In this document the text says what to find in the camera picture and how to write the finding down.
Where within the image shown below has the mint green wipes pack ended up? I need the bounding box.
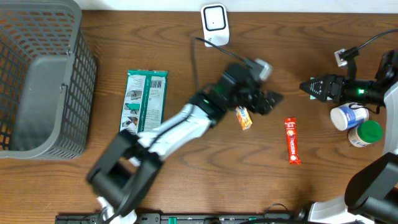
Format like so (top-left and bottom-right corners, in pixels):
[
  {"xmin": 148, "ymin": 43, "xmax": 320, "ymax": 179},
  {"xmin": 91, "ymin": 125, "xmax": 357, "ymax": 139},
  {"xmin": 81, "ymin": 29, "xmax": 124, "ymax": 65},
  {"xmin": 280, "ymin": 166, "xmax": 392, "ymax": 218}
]
[{"xmin": 310, "ymin": 83, "xmax": 316, "ymax": 100}]

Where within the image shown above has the green lid jar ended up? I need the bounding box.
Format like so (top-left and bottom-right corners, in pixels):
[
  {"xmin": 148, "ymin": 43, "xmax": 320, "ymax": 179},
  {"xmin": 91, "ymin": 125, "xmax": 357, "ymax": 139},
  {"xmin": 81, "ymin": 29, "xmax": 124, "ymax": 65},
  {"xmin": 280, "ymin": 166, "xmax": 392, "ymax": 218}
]
[{"xmin": 348, "ymin": 120, "xmax": 383, "ymax": 147}]

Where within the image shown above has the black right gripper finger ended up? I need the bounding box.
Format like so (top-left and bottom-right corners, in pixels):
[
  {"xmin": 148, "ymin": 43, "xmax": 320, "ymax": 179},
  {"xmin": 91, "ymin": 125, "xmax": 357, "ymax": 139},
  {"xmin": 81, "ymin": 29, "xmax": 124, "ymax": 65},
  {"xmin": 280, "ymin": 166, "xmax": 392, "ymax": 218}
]
[
  {"xmin": 304, "ymin": 89, "xmax": 330, "ymax": 102},
  {"xmin": 299, "ymin": 75, "xmax": 326, "ymax": 91}
]

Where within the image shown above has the red narrow packet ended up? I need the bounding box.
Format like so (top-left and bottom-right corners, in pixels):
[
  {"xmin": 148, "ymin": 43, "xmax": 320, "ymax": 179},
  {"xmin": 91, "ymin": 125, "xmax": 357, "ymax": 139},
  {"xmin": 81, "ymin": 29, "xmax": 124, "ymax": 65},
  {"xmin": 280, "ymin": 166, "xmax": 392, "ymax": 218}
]
[{"xmin": 285, "ymin": 117, "xmax": 301, "ymax": 164}]

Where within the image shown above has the white blue cotton swab tub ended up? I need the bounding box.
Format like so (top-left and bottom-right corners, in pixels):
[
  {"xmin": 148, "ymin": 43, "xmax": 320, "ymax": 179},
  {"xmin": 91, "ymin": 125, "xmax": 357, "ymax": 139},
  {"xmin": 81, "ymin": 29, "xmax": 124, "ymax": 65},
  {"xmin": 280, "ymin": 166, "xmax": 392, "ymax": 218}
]
[{"xmin": 330, "ymin": 103, "xmax": 369, "ymax": 131}]

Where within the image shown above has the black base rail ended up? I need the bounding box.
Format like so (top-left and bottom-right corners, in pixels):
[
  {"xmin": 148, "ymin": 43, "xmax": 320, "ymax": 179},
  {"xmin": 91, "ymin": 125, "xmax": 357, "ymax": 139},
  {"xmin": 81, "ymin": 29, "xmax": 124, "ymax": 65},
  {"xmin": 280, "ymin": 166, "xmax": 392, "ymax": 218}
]
[{"xmin": 55, "ymin": 212, "xmax": 294, "ymax": 224}]

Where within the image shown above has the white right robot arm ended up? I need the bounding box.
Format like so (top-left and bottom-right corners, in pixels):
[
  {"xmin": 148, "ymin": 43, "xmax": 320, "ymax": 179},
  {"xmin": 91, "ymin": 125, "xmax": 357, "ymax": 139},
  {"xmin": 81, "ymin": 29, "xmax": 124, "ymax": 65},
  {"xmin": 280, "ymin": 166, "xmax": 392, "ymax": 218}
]
[{"xmin": 299, "ymin": 47, "xmax": 397, "ymax": 223}]

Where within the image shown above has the grey plastic mesh basket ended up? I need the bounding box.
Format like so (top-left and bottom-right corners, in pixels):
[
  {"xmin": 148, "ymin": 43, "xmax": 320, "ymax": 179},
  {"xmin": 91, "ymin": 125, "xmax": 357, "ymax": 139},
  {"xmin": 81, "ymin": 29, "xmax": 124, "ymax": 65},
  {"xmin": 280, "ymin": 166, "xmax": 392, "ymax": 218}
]
[{"xmin": 1, "ymin": 0, "xmax": 97, "ymax": 160}]

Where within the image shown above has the orange Kleenex tissue pack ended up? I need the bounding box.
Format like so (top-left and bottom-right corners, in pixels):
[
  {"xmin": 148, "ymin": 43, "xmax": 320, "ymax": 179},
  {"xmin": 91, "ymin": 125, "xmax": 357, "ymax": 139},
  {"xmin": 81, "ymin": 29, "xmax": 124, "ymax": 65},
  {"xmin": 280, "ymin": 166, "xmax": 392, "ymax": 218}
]
[{"xmin": 235, "ymin": 106, "xmax": 252, "ymax": 130}]

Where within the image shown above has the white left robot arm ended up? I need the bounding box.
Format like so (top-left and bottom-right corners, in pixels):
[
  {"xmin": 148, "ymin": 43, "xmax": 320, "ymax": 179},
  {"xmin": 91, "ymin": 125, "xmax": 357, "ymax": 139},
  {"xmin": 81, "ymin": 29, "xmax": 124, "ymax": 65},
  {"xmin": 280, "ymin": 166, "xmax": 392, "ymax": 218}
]
[{"xmin": 86, "ymin": 58, "xmax": 283, "ymax": 223}]

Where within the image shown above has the green white 3M glove package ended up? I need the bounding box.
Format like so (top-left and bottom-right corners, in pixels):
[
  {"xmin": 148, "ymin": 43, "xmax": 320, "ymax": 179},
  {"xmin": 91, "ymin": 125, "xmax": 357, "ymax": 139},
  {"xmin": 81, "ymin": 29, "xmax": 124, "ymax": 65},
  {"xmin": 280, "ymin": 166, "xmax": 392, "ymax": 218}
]
[{"xmin": 119, "ymin": 70, "xmax": 168, "ymax": 134}]

